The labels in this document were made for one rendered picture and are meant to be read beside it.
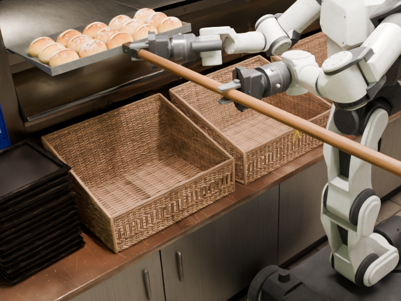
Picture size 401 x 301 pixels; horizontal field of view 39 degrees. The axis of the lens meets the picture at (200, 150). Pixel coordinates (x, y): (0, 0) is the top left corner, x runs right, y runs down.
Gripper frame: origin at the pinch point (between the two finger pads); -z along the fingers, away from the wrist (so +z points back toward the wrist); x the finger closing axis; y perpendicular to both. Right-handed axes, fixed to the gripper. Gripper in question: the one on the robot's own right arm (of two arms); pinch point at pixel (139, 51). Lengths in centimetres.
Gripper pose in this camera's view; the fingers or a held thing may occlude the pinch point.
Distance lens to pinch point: 189.0
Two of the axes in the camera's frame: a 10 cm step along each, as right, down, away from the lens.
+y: -0.7, -5.1, 8.6
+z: 10.0, -0.9, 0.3
